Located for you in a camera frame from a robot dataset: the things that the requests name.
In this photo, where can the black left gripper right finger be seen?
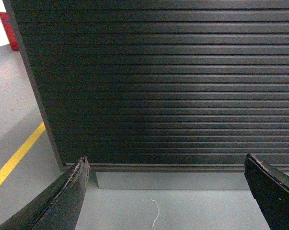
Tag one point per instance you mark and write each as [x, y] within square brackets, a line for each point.
[270, 188]

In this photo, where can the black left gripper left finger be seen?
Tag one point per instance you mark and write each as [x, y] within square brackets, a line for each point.
[57, 207]

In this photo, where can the black slatted checkout counter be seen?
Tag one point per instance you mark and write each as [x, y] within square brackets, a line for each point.
[150, 89]

